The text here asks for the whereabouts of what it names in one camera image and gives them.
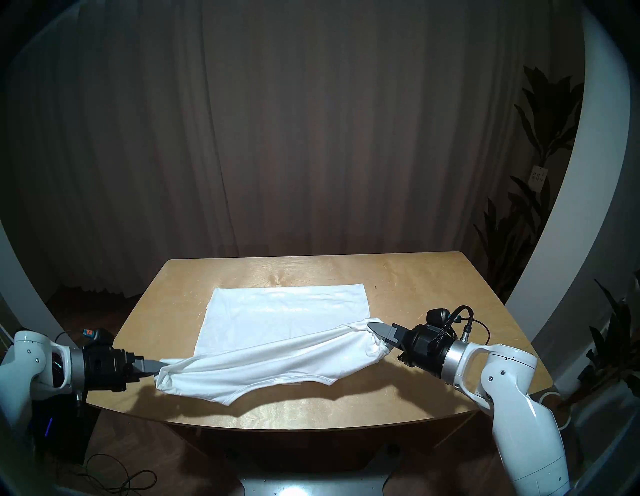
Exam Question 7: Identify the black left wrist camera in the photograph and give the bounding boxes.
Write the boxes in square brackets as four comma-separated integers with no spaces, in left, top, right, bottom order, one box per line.
[82,327,111,349]

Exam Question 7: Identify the white t-shirt with red print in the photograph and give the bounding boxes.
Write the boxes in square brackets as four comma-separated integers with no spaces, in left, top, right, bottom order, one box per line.
[154,283,392,406]

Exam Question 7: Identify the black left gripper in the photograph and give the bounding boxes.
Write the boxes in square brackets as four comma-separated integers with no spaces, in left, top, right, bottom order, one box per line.
[82,345,167,392]

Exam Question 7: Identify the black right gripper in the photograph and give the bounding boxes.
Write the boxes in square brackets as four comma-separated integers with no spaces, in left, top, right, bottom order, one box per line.
[367,321,454,379]

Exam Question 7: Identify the tall dark leafy plant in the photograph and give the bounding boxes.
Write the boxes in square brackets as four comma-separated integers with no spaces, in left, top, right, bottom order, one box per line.
[472,65,586,302]

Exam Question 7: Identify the white round plant pot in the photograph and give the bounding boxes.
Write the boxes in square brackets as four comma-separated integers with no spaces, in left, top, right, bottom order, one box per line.
[541,391,571,432]

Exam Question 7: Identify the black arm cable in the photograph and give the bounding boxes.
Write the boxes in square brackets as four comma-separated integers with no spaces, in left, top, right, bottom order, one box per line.
[447,305,494,347]
[54,327,87,347]

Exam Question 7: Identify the beige pleated curtain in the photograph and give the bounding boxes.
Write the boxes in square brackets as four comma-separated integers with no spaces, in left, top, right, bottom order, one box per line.
[0,0,586,302]

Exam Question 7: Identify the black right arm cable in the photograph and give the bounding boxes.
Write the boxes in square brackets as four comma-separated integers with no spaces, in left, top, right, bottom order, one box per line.
[447,305,494,347]

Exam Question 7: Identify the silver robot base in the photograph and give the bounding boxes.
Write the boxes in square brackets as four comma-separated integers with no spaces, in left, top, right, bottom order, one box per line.
[235,475,397,496]

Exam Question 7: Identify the black floor cables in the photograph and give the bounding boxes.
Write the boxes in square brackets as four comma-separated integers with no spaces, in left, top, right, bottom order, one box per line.
[50,452,159,496]

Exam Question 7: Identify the dark plant in white pot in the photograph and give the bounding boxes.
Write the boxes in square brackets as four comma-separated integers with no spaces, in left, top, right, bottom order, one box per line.
[560,272,640,409]

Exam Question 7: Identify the black computer tower with lights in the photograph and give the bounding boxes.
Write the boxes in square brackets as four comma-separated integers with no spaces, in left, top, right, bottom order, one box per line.
[27,392,101,464]

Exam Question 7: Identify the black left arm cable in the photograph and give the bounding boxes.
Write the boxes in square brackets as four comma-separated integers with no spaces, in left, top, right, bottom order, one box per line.
[54,327,87,347]

